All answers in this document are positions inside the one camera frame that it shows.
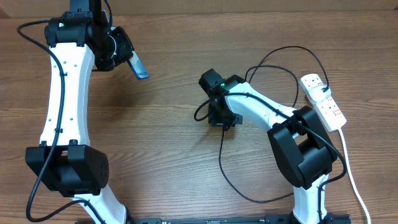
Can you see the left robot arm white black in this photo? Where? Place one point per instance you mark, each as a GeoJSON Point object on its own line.
{"type": "Point", "coordinates": [82, 40]}

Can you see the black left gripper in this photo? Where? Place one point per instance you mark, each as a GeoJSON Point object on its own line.
{"type": "Point", "coordinates": [127, 46]}

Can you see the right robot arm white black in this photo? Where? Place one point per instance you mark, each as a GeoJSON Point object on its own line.
{"type": "Point", "coordinates": [302, 149]}

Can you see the white charger adapter plug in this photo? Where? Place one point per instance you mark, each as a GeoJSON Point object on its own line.
{"type": "Point", "coordinates": [319, 93]}

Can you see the blue Galaxy smartphone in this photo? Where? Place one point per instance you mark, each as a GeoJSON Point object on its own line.
{"type": "Point", "coordinates": [137, 67]}

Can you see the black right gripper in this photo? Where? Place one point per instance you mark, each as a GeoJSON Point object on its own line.
{"type": "Point", "coordinates": [215, 119]}

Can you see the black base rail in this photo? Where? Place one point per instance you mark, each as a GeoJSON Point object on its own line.
{"type": "Point", "coordinates": [268, 219]}

